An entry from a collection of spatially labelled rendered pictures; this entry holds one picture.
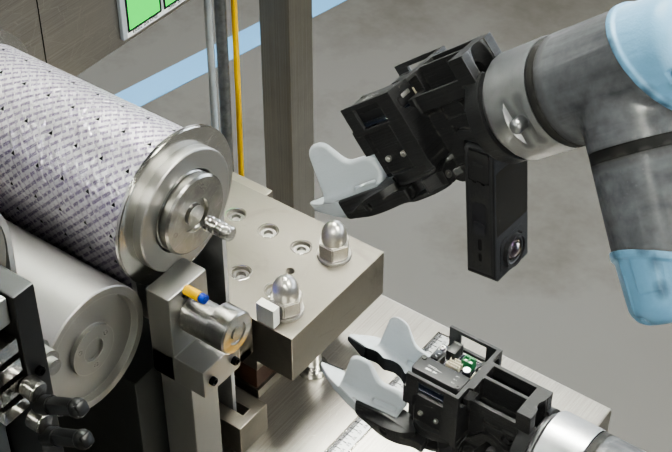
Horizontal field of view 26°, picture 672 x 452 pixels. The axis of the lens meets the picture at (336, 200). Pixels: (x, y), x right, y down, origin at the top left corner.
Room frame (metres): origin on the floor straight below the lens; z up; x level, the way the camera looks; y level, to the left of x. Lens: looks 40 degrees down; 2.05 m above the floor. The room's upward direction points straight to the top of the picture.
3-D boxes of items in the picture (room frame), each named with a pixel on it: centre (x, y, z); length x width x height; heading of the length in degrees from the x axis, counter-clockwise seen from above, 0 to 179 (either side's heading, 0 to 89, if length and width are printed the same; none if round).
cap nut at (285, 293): (1.05, 0.05, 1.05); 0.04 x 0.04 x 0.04
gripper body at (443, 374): (0.84, -0.12, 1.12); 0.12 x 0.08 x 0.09; 54
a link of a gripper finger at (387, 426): (0.85, -0.06, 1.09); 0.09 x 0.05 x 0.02; 63
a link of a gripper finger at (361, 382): (0.88, -0.02, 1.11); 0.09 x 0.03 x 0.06; 63
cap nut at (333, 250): (1.13, 0.00, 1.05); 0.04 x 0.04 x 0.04
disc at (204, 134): (0.95, 0.14, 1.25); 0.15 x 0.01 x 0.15; 144
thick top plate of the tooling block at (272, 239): (1.19, 0.16, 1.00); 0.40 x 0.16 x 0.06; 54
